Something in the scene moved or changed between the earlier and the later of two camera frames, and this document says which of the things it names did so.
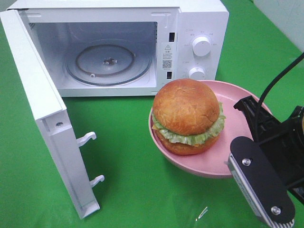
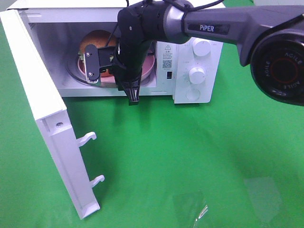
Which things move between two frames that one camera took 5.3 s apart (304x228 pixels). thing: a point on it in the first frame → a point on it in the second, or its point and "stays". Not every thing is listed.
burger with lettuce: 188,117 → 101,38
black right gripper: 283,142 → 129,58
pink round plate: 215,162 → 147,68
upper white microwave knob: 201,46 stays
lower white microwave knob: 197,73 stays
